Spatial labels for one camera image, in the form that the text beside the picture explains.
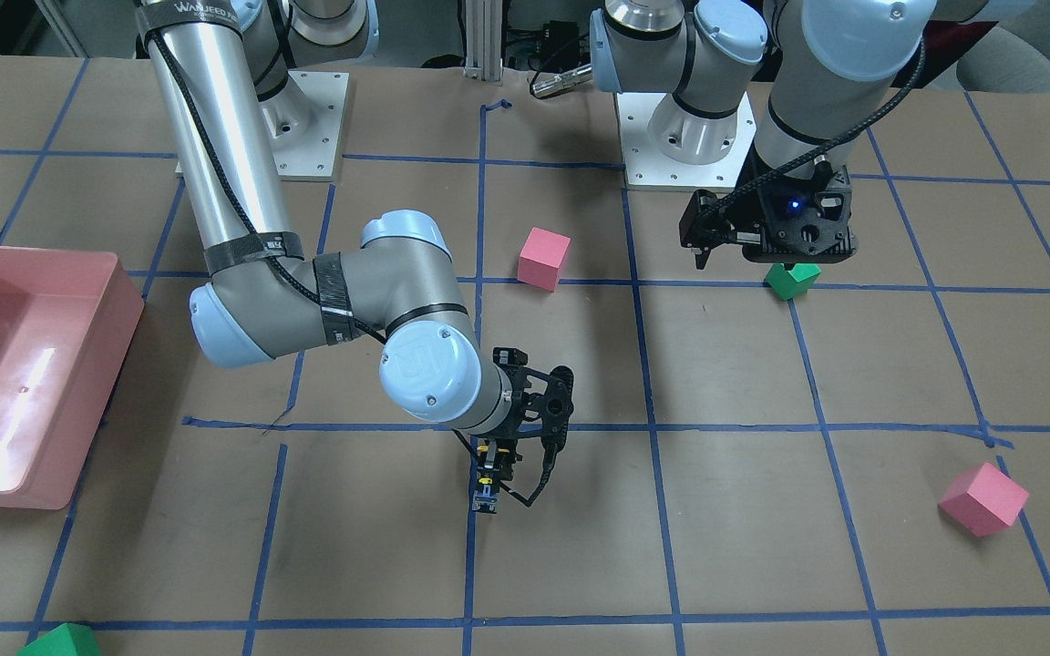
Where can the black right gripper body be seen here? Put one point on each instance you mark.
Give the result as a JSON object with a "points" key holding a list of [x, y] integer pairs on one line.
{"points": [[489, 473]]}

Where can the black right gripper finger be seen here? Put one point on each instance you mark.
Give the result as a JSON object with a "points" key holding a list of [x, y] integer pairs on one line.
{"points": [[487, 483]]}

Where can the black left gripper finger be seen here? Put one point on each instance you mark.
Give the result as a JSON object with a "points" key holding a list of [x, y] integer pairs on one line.
{"points": [[704, 226]]}

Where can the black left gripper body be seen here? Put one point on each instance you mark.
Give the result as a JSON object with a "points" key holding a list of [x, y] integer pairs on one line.
{"points": [[744, 206]]}

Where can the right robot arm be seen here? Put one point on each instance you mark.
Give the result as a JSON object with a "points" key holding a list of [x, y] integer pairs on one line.
{"points": [[266, 297]]}

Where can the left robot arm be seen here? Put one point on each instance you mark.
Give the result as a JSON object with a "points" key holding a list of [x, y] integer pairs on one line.
{"points": [[837, 62]]}

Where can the green foam cube near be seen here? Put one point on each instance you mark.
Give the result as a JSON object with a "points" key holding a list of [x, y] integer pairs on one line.
{"points": [[787, 281]]}

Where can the green foam cube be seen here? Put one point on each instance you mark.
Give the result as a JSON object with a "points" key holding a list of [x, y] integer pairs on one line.
{"points": [[67, 639], [787, 281]]}

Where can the pink foam cube centre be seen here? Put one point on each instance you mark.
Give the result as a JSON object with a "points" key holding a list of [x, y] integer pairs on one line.
{"points": [[542, 258]]}

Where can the pink foam cube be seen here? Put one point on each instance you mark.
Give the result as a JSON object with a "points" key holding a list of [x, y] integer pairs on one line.
{"points": [[542, 258], [984, 500]]}

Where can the green foam cube far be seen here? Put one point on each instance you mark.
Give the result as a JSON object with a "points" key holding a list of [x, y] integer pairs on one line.
{"points": [[67, 639]]}

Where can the pink plastic bin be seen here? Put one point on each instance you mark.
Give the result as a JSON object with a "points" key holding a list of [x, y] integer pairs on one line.
{"points": [[66, 322]]}

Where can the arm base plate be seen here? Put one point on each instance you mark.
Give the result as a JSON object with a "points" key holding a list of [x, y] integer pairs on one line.
{"points": [[666, 148], [294, 134]]}

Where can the aluminium frame post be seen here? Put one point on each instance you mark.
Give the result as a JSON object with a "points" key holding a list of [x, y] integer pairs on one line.
{"points": [[484, 36]]}

